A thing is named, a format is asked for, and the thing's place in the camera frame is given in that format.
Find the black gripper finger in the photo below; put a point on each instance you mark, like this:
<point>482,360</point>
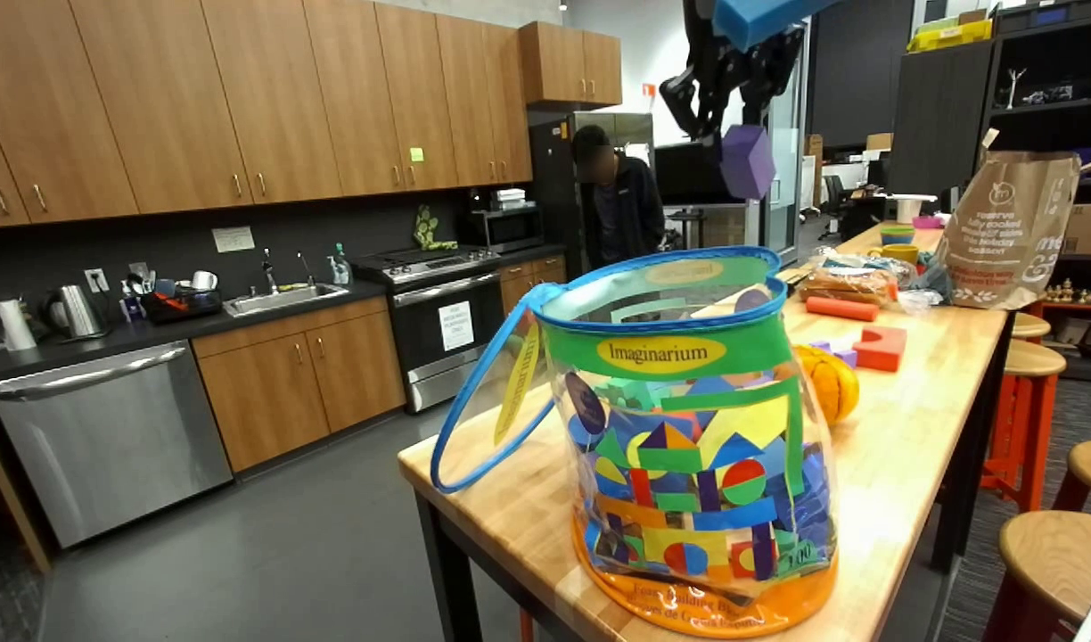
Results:
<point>768,102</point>
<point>684,102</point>

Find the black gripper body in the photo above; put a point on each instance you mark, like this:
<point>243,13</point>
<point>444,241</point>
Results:
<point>744,47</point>

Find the purple foam block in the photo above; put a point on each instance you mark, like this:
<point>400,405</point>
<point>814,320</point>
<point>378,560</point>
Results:
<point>745,163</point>

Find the red cylinder block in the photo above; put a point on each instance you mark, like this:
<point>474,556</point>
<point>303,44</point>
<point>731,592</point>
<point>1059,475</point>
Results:
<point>838,307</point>

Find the small purple cube block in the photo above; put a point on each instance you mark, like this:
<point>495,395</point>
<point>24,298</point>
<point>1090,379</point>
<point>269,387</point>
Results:
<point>848,355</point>

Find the red arch block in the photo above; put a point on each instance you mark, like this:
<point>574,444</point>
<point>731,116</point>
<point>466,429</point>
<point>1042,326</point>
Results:
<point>882,347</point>

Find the brown printed paper bag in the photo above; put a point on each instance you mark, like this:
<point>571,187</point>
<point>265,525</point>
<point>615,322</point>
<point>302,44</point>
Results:
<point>1008,232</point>

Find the clear toy bag green rim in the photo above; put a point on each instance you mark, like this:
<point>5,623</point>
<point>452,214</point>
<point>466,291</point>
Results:
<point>690,475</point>

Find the wooden cabinet above fridge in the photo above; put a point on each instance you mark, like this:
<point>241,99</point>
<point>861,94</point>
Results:
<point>567,66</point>

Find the person in dark clothes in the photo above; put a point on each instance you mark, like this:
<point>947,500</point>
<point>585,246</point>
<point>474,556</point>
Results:
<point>619,209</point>

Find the yellow package on shelf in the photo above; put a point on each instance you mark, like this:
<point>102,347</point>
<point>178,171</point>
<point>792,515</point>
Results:
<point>950,31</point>

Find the black microwave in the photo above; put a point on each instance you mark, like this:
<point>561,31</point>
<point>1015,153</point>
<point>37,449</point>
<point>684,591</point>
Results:
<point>506,225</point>

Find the wooden lower cabinet beside oven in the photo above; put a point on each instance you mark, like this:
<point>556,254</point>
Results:
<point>533,277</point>

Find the green sticker on cabinet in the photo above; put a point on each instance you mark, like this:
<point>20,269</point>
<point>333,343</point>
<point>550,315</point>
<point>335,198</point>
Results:
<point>417,153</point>

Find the green plant figure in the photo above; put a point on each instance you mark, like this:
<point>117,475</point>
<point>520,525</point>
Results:
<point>428,230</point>

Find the black shelving unit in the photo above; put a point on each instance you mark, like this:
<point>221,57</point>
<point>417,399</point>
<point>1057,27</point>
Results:
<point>1057,109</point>

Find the orange plush pumpkin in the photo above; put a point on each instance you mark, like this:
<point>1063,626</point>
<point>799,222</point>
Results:
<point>836,387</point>

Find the white paper on oven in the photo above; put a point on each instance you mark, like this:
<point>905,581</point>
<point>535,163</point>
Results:
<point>459,326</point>

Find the stainless steel oven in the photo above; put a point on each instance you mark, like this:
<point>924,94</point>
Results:
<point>444,332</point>

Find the soap bottle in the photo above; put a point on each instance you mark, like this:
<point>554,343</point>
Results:
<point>339,264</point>

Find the wooden upper cabinets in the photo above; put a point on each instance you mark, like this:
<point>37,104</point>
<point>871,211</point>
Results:
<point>247,102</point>

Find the kitchen sink with faucet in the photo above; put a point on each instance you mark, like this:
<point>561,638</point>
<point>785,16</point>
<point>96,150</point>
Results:
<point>283,301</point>

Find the wooden double-door lower cabinet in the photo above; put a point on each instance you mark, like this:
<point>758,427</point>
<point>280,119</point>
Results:
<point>297,383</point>

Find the dish rack with dishes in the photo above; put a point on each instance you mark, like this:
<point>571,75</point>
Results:
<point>171,298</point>

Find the silver electric kettle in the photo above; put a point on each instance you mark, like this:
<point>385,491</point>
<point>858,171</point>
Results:
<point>77,310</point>

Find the stainless steel dishwasher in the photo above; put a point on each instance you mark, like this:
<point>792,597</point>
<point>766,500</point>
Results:
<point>110,444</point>

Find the white pitcher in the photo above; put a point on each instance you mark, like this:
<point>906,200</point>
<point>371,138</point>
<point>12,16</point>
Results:
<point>16,326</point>

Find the blue wrist mount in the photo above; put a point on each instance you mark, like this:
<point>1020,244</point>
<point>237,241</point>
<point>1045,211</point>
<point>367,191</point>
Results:
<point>766,18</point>

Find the white wall sign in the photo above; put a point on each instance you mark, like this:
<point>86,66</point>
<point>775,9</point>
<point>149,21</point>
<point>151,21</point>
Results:
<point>234,241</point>

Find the white wall outlet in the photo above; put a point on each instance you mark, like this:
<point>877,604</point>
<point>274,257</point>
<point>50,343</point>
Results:
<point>96,278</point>

